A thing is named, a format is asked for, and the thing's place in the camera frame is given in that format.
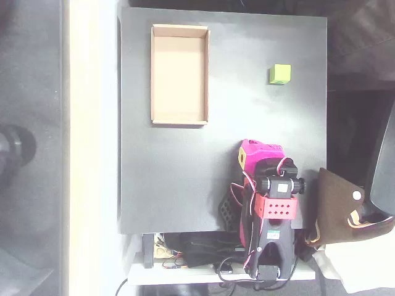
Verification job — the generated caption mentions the brown felt bag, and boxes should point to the brown felt bag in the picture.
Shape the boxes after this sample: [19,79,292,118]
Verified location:
[304,167,395,247]

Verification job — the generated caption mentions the black power cable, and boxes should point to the black power cable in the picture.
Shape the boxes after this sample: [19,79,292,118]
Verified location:
[115,277,129,296]

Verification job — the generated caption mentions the green cube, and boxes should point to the green cube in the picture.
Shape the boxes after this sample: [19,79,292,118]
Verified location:
[268,64,292,84]

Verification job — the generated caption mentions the small controller circuit board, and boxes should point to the small controller circuit board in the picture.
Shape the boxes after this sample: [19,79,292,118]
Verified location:
[162,258,189,269]

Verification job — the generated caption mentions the black perforated arm base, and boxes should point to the black perforated arm base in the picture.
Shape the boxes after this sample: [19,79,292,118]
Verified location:
[217,187,244,232]

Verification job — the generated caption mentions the dark cylindrical object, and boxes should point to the dark cylindrical object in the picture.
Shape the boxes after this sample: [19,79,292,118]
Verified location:
[0,124,38,186]

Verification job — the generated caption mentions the red white servo wire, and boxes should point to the red white servo wire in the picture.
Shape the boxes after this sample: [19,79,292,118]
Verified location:
[230,156,294,274]

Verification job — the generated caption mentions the light wooden piece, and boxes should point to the light wooden piece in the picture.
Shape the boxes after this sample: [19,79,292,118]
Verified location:
[153,242,173,259]

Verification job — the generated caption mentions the black usb connector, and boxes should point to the black usb connector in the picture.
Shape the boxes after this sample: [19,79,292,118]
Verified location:
[213,261,235,275]

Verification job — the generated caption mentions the white shelf board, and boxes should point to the white shelf board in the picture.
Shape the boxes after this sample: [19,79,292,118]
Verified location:
[127,251,316,286]

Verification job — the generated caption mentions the dark brown fabric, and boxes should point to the dark brown fabric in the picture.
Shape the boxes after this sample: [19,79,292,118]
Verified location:
[326,0,395,90]

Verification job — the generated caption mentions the white cloth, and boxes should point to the white cloth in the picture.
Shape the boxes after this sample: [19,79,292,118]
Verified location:
[314,243,395,295]

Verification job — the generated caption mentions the black pouch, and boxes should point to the black pouch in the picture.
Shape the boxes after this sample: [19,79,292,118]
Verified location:
[180,231,246,268]

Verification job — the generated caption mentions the black chair part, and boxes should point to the black chair part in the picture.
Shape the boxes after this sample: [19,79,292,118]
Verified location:
[368,101,395,216]

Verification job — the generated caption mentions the black table clamp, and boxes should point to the black table clamp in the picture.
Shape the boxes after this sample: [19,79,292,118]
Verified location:
[142,233,154,269]

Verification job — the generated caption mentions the black looped cable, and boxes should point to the black looped cable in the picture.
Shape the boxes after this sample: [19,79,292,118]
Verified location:
[217,260,299,291]

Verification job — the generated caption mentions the shallow cardboard box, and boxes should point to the shallow cardboard box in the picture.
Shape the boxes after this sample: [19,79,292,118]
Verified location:
[150,23,210,126]

